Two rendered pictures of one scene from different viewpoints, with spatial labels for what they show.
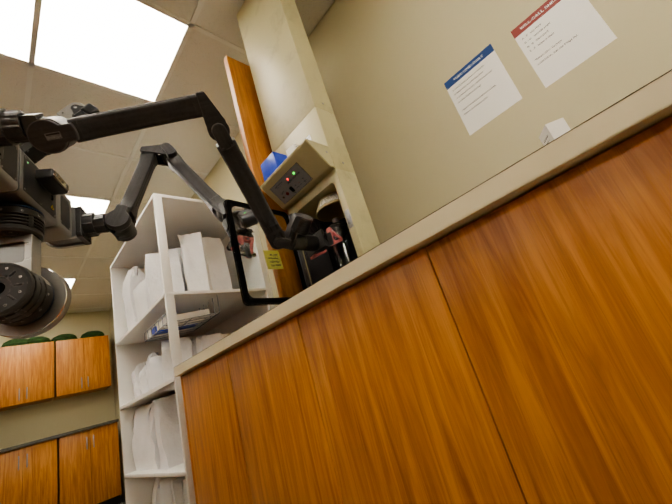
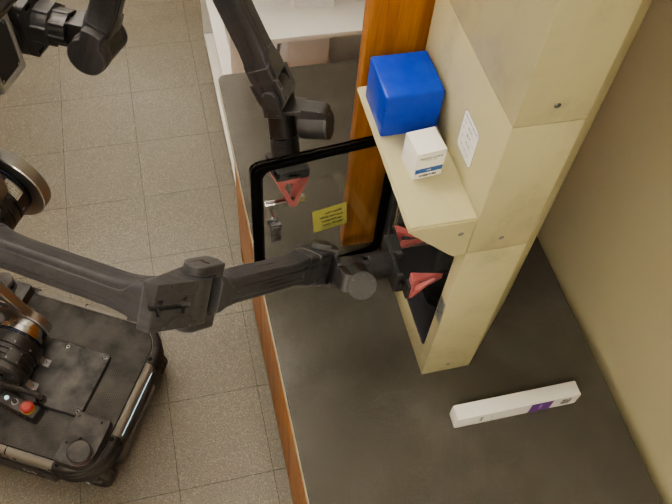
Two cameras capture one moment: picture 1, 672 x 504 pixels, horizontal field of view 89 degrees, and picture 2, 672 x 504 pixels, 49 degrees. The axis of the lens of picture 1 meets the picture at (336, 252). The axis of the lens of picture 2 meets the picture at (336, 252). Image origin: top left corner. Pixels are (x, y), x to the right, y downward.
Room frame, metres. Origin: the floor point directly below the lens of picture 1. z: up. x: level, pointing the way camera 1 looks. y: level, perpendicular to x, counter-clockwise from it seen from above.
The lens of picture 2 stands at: (0.38, -0.25, 2.42)
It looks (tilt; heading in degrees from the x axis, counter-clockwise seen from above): 56 degrees down; 29
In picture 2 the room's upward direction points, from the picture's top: 6 degrees clockwise
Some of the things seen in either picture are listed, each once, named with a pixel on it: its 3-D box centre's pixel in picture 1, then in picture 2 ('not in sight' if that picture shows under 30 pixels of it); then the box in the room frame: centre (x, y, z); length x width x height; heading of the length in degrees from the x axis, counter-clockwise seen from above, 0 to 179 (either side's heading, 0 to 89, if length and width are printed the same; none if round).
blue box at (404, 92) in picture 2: (278, 169); (403, 93); (1.23, 0.13, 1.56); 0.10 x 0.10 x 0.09; 48
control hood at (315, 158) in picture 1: (295, 177); (409, 168); (1.18, 0.07, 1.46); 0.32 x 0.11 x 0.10; 48
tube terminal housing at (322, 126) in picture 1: (337, 212); (490, 201); (1.31, -0.05, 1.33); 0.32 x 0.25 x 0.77; 48
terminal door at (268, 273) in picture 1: (268, 252); (322, 211); (1.18, 0.24, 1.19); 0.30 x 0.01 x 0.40; 144
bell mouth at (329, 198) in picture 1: (335, 205); not in sight; (1.28, -0.05, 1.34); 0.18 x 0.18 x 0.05
